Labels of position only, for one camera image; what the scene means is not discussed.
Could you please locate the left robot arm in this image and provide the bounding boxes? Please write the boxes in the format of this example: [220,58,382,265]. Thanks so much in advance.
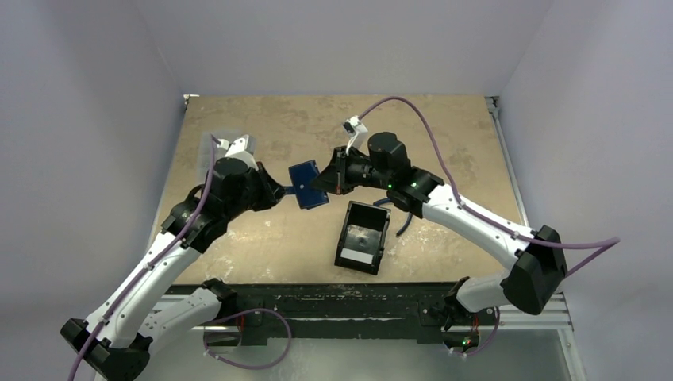
[60,158,286,380]

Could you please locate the clear plastic organizer box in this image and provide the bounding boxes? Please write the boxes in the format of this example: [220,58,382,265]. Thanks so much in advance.
[195,130,225,183]

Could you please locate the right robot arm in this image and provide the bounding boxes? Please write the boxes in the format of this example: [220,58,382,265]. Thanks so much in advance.
[310,132,567,323]

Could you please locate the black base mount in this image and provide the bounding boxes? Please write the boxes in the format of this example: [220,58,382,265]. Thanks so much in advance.
[223,282,494,346]

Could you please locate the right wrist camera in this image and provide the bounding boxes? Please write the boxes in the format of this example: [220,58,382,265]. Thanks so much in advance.
[342,115,369,154]

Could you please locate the black plastic tray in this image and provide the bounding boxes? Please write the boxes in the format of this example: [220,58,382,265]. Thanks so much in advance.
[334,201,390,275]

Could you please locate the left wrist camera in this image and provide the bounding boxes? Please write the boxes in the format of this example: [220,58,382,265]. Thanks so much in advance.
[214,134,259,171]

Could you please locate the blue card holder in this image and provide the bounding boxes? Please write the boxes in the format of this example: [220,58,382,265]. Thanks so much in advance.
[286,160,329,210]

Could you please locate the blue handled pliers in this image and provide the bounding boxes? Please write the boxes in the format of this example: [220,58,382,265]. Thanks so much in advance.
[373,197,417,237]

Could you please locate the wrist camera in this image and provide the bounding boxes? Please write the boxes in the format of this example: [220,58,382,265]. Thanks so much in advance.
[342,115,369,154]
[214,134,259,171]

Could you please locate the white card in tray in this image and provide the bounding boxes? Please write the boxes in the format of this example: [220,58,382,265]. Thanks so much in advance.
[340,248,375,265]

